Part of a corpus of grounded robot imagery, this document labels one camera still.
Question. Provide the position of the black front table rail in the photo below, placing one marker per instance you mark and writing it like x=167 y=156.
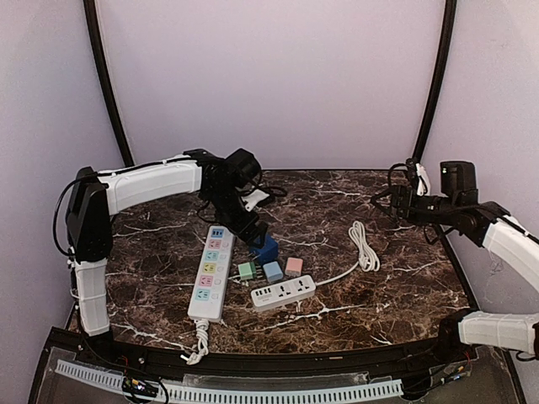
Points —
x=406 y=360

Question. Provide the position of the left black frame post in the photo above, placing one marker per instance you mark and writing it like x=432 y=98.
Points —
x=108 y=93

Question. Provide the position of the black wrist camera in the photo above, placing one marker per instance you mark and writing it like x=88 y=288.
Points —
x=458 y=181
x=244 y=167

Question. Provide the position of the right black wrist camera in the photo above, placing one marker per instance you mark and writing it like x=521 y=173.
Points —
x=458 y=181

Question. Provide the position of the light blue plug adapter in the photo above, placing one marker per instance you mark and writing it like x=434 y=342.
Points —
x=273 y=272

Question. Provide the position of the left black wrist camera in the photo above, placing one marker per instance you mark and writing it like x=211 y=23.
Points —
x=244 y=167

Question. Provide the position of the green plug adapter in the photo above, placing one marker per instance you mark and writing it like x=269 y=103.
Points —
x=247 y=271

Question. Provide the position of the long white colourful power strip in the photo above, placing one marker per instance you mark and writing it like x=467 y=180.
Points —
x=210 y=287

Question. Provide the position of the white slotted cable duct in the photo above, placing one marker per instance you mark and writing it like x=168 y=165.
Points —
x=110 y=381

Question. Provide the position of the pink plug adapter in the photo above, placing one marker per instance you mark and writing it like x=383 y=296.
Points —
x=294 y=267

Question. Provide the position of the small white power strip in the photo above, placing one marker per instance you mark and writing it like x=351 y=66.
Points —
x=283 y=293

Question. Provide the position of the white cable long strip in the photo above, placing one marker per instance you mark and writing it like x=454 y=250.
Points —
x=202 y=335

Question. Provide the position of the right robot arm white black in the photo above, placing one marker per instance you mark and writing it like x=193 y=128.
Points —
x=489 y=226

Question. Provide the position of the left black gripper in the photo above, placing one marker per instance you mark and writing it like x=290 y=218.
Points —
x=251 y=227

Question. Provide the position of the white coiled cable small strip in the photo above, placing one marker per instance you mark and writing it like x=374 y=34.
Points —
x=367 y=259

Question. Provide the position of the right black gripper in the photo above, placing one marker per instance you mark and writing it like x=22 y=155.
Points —
x=397 y=202

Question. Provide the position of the blue cube socket adapter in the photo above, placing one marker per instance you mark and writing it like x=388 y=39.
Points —
x=267 y=253

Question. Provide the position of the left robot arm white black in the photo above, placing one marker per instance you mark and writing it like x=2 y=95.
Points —
x=95 y=197

